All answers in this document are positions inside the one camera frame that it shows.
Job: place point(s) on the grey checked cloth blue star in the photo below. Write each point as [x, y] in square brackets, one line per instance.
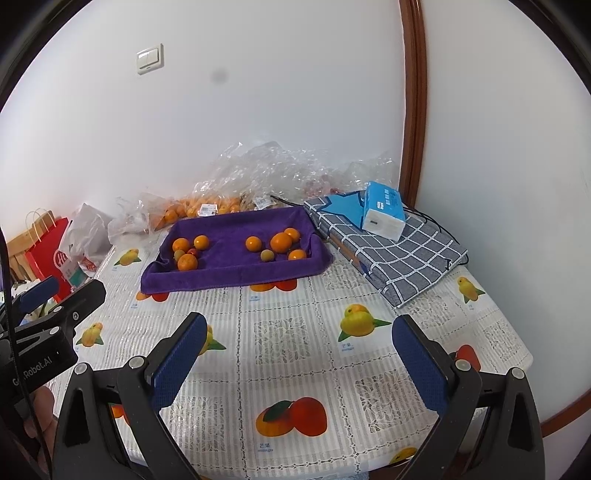
[406, 258]

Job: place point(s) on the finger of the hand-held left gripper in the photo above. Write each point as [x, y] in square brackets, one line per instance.
[41, 291]
[85, 300]

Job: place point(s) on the white plastic bag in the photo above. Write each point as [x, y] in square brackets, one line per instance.
[87, 230]

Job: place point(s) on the small green fruit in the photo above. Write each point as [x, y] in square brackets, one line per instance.
[266, 255]

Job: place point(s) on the empty clear plastic bag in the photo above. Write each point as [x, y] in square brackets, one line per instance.
[127, 219]

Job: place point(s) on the person's left hand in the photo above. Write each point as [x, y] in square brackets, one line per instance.
[44, 408]

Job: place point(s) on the brown paper bag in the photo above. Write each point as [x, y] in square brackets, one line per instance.
[21, 244]

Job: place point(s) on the large orange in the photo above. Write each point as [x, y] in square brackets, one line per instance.
[280, 242]

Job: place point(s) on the purple towel-lined tray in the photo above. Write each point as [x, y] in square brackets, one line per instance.
[231, 270]

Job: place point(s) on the blue tissue pack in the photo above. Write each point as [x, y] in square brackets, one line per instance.
[383, 217]

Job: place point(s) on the crumpled clear plastic bags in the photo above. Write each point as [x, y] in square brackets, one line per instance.
[268, 161]

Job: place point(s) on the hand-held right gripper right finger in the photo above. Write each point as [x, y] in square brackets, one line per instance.
[420, 364]

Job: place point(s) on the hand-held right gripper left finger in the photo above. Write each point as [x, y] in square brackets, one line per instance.
[180, 360]

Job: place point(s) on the brown wooden baseboard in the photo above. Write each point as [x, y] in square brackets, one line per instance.
[563, 417]

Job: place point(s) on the white light switch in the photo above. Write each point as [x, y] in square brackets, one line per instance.
[150, 59]

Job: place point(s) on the clear bag of oranges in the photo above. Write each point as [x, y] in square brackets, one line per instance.
[166, 214]
[212, 205]

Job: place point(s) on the fruit-print tablecloth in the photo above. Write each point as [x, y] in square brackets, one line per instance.
[295, 323]

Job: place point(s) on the clear bag of green fruit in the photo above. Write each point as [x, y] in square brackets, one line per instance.
[258, 203]

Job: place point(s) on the brown wooden door frame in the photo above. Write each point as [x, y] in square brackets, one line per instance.
[413, 92]

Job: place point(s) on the clear bag of red fruit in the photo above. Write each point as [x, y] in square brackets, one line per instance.
[318, 184]

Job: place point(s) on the red paper bag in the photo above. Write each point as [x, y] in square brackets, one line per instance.
[48, 258]

